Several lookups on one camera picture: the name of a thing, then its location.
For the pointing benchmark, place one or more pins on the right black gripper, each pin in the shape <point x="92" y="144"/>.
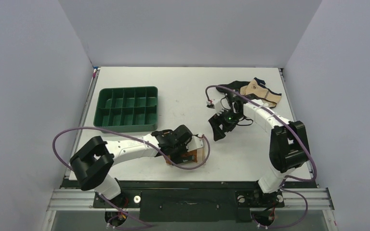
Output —
<point x="221" y="121"/>

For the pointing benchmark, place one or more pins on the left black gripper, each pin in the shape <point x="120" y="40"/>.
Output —
<point x="176" y="157"/>

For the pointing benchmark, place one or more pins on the brown underwear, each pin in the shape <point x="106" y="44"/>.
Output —
<point x="194" y="156"/>

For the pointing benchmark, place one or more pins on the green compartment tray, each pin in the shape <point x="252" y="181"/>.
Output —
<point x="132" y="109"/>

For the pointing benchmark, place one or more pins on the beige underwear with dark trim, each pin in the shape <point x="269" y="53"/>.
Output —
<point x="256" y="90"/>

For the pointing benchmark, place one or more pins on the black patterned underwear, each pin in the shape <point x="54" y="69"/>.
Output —
<point x="235" y="86"/>

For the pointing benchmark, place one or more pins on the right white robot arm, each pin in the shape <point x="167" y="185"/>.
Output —
<point x="288" y="149"/>

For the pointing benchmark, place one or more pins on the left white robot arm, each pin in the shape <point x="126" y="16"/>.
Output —
<point x="92" y="162"/>

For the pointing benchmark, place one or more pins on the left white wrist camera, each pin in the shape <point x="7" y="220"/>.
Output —
<point x="195" y="143"/>

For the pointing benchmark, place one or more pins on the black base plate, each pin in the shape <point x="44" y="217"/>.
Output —
<point x="207" y="201"/>

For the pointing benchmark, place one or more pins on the aluminium frame rail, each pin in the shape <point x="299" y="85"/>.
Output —
<point x="74" y="200"/>

